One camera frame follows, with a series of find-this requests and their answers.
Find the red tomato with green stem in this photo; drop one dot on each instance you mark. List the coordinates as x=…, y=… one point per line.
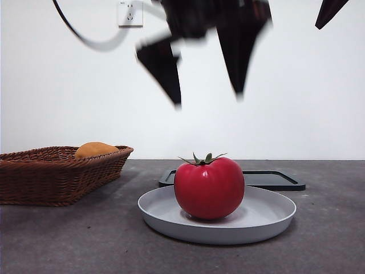
x=209, y=191

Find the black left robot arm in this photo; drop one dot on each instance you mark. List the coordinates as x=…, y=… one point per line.
x=214, y=14

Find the black rectangular tray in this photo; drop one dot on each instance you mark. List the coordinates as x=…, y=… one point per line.
x=273, y=179

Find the grey round plate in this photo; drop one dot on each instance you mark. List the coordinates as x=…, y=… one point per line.
x=159, y=214

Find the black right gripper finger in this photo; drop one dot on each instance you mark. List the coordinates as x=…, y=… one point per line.
x=330, y=12

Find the white wall power socket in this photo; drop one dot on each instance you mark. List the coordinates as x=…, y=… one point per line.
x=131, y=14

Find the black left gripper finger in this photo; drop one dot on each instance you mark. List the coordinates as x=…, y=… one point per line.
x=238, y=51
x=165, y=65

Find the brown wicker basket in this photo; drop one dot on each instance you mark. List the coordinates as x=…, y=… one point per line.
x=57, y=182

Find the round orange-yellow fruit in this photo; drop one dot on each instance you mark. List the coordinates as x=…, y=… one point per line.
x=95, y=149

